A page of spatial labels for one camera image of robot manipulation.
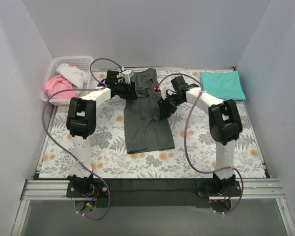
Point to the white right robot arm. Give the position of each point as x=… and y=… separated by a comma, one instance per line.
x=225, y=127

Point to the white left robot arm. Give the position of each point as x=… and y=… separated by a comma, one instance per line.
x=81, y=123

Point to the dark grey t-shirt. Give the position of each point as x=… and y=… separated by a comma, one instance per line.
x=143, y=128

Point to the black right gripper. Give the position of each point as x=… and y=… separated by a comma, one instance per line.
x=167, y=105

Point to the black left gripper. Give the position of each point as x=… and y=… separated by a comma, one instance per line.
x=129, y=91

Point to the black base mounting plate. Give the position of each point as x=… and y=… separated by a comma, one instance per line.
x=148, y=192

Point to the white crumpled t-shirt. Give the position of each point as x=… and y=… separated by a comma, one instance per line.
x=74, y=75

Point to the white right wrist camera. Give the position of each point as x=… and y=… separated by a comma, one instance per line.
x=162, y=90

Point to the pink crumpled t-shirt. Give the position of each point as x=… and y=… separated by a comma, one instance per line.
x=56, y=84

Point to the floral patterned table mat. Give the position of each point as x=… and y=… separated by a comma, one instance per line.
x=109, y=157

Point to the aluminium frame rail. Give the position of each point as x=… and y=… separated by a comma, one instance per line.
x=153, y=207

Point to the folded teal t-shirt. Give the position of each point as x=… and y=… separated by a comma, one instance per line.
x=224, y=86

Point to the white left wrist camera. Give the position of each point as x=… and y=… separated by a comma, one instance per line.
x=126, y=75

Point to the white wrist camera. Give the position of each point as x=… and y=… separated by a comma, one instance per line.
x=162, y=90
x=126, y=75

